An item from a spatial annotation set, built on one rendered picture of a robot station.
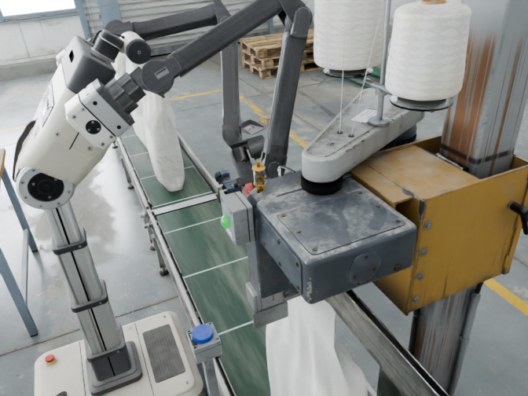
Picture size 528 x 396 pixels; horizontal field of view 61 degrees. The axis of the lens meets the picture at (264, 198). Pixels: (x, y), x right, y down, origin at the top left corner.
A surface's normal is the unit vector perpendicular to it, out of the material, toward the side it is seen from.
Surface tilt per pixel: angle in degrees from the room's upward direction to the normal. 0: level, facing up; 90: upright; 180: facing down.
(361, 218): 0
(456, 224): 90
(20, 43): 90
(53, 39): 91
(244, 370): 0
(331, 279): 90
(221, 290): 0
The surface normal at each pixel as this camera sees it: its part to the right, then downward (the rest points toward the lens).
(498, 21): -0.91, 0.25
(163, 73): 0.18, 0.18
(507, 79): 0.40, 0.45
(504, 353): -0.06, -0.86
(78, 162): 0.04, 0.83
